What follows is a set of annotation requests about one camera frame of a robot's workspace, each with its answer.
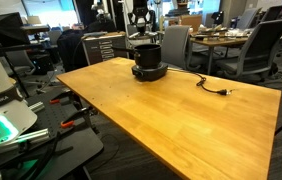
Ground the black mounting base plate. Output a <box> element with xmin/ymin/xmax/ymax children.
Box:
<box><xmin>0</xmin><ymin>90</ymin><xmax>103</xmax><ymax>180</ymax></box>

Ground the wooden desk with clutter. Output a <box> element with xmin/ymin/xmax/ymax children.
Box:
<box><xmin>190</xmin><ymin>26</ymin><xmax>282</xmax><ymax>76</ymax></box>

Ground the grey mesh office chair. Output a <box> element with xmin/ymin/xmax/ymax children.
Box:
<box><xmin>216</xmin><ymin>19</ymin><xmax>282</xmax><ymax>80</ymax></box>

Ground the black stove power cable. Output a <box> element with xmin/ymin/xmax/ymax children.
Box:
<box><xmin>167</xmin><ymin>67</ymin><xmax>233</xmax><ymax>97</ymax></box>

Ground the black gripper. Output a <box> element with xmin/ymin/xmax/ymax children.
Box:
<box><xmin>128</xmin><ymin>0</ymin><xmax>155</xmax><ymax>25</ymax></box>

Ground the black cooking pot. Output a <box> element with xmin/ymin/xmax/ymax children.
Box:
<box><xmin>110</xmin><ymin>43</ymin><xmax>163</xmax><ymax>70</ymax></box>

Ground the black electric hot plate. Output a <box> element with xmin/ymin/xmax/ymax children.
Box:
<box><xmin>131</xmin><ymin>63</ymin><xmax>168</xmax><ymax>81</ymax></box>

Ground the orange handled clamp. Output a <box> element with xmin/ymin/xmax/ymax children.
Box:
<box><xmin>49</xmin><ymin>90</ymin><xmax>75</xmax><ymax>104</ymax></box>
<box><xmin>60</xmin><ymin>107</ymin><xmax>94</xmax><ymax>129</ymax></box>

